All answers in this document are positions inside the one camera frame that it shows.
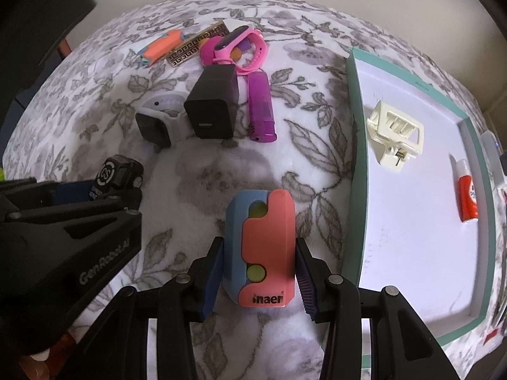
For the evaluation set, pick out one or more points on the gold patterned harmonica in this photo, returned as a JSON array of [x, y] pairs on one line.
[[196, 45]]

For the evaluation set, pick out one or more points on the brown wooden post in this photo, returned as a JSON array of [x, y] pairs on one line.
[[63, 49]]

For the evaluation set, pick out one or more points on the pink and blue plastic case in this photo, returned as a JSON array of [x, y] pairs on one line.
[[261, 245]]

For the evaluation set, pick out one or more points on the black charger block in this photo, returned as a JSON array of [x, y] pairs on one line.
[[212, 103]]

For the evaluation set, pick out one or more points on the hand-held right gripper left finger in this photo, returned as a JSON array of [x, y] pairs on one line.
[[208, 281]]

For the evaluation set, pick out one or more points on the magenta round toy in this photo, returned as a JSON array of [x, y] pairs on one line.
[[209, 50]]

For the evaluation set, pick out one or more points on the cream hair claw clip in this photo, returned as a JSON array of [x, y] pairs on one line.
[[396, 136]]

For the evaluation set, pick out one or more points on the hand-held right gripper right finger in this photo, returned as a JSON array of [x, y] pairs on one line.
[[307, 285]]

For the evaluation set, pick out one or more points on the small black gadget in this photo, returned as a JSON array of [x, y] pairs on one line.
[[117, 174]]

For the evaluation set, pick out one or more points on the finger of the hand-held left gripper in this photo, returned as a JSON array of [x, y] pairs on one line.
[[73, 193], [119, 202]]

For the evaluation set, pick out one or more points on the purple plastic tube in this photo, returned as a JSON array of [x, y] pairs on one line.
[[260, 107]]

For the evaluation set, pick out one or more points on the dark cabinet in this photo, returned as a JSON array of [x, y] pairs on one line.
[[35, 27]]

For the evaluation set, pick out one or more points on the orange and blue eraser case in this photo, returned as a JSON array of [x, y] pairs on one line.
[[163, 45]]

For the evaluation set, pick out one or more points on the red and white tube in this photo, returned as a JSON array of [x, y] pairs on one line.
[[467, 194]]

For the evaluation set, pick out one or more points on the pink toy figure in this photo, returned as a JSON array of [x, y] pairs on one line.
[[237, 47]]

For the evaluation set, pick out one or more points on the teal and white box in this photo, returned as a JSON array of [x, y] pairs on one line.
[[420, 213]]

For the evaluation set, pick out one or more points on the floral fleece blanket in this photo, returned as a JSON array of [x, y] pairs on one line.
[[222, 182]]

